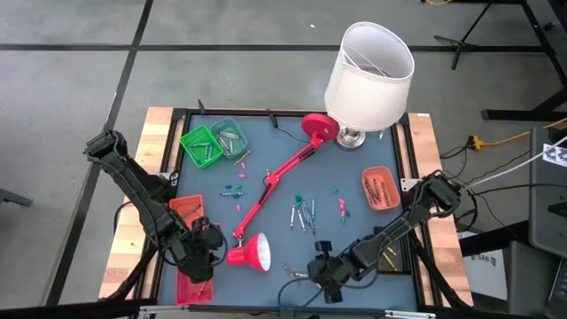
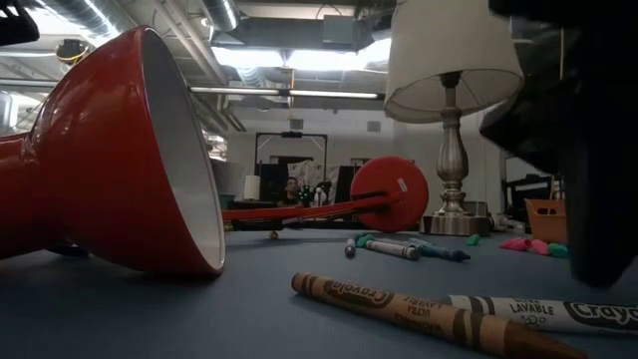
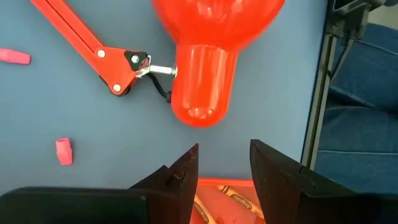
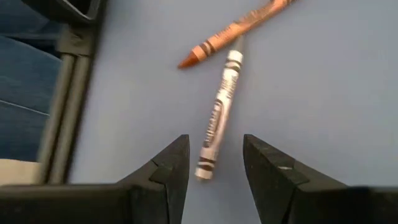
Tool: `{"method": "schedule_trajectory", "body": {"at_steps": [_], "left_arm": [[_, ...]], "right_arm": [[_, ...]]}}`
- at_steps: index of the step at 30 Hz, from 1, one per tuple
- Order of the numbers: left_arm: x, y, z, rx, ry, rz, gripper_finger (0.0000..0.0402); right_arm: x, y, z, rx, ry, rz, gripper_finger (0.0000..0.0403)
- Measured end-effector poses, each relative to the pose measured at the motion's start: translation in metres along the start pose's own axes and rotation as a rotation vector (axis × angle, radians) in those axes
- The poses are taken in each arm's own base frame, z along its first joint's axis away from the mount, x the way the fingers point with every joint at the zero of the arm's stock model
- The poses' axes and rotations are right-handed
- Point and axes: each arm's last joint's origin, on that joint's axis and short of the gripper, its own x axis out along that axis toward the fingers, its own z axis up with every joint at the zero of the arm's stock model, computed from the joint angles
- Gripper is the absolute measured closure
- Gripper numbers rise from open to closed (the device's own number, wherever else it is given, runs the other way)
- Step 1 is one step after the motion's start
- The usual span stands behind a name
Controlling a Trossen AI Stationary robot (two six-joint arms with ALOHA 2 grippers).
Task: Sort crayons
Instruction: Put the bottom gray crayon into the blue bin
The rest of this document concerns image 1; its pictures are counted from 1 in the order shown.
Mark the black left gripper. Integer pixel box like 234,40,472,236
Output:
176,215,222,284

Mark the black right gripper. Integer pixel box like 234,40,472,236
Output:
309,239,358,305

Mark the yellow crayon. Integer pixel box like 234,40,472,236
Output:
383,245,400,269

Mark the orange mesh basket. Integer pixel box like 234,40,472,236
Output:
169,194,206,225

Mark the red mesh basket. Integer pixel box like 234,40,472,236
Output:
175,265,214,307

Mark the green mesh basket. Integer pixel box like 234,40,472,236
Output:
179,124,225,170

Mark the black mesh basket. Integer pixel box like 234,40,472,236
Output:
374,226,413,276

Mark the wooden side board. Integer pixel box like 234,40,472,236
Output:
97,105,183,302
400,112,474,307

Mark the orange plastic bin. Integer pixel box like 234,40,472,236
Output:
361,166,401,212

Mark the teal plastic bin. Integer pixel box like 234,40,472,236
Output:
210,117,249,160

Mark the red desk lamp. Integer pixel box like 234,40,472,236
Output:
225,113,341,272

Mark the white cardboard box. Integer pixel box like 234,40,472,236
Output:
460,247,509,302

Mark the black rig beam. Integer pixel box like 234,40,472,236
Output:
0,299,159,319

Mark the grey furniture foot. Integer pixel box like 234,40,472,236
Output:
0,188,35,208

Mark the white-shade table lamp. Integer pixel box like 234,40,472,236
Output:
323,20,416,149

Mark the dark grey tower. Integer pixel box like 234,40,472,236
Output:
504,238,560,318

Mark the grey cabinet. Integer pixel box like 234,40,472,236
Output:
529,126,567,258

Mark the black-white marker tag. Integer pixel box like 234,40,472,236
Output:
542,142,567,168

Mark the black tripod stand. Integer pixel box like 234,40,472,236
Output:
432,0,553,71

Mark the yellow extension cord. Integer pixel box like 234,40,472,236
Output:
468,115,567,150

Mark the black desk frame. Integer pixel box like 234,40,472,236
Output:
481,0,567,121

